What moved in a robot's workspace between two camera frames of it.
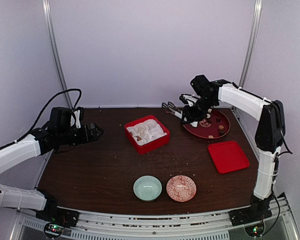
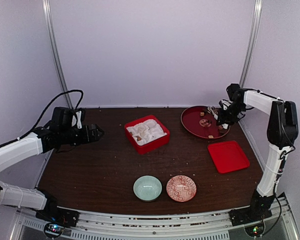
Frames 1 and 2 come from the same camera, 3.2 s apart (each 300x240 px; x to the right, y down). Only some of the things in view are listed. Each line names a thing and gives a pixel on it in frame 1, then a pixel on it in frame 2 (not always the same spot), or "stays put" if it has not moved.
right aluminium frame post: x=252 y=42 stays put
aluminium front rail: x=95 y=224 stays put
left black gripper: x=85 y=137 stays put
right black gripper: x=191 y=117 -> x=223 y=119
